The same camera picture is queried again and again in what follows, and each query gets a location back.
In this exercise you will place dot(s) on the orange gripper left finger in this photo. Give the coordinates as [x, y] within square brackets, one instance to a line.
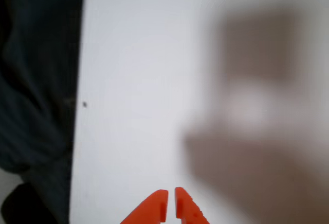
[151, 208]

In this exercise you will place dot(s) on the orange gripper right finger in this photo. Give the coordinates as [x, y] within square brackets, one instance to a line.
[189, 211]

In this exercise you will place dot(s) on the person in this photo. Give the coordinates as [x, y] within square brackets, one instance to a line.
[33, 80]

